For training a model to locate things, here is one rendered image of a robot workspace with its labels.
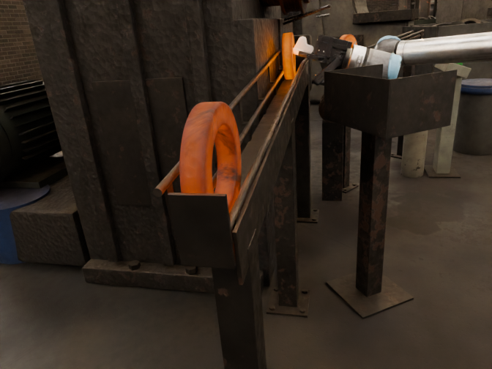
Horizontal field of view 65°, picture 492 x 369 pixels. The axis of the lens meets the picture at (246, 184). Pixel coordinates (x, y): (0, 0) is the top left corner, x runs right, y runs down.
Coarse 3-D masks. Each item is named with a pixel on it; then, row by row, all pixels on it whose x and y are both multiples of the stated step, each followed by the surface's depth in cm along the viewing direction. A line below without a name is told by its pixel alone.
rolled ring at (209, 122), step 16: (192, 112) 49; (208, 112) 49; (224, 112) 53; (192, 128) 47; (208, 128) 47; (224, 128) 56; (192, 144) 46; (208, 144) 47; (224, 144) 59; (192, 160) 46; (208, 160) 47; (224, 160) 61; (240, 160) 63; (192, 176) 46; (208, 176) 47; (224, 176) 61; (240, 176) 63; (192, 192) 47; (208, 192) 47; (224, 192) 60
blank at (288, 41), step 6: (288, 36) 128; (282, 42) 127; (288, 42) 126; (282, 48) 127; (288, 48) 126; (282, 54) 127; (288, 54) 126; (294, 54) 137; (288, 60) 127; (294, 60) 137; (288, 66) 128; (294, 66) 136; (288, 72) 130; (294, 72) 135; (288, 78) 134
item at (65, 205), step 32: (0, 96) 163; (32, 96) 176; (0, 128) 153; (32, 128) 169; (0, 160) 153; (32, 160) 176; (64, 192) 167; (32, 224) 153; (64, 224) 150; (32, 256) 160; (64, 256) 156
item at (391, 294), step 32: (352, 96) 100; (384, 96) 89; (416, 96) 91; (448, 96) 95; (384, 128) 91; (416, 128) 94; (384, 160) 110; (384, 192) 114; (384, 224) 119; (352, 288) 131; (384, 288) 130
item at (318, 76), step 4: (332, 60) 132; (336, 60) 129; (328, 64) 132; (332, 64) 130; (336, 64) 130; (324, 68) 133; (328, 68) 131; (332, 68) 130; (320, 72) 133; (316, 76) 133; (320, 76) 132; (316, 80) 133; (320, 80) 133; (316, 84) 134
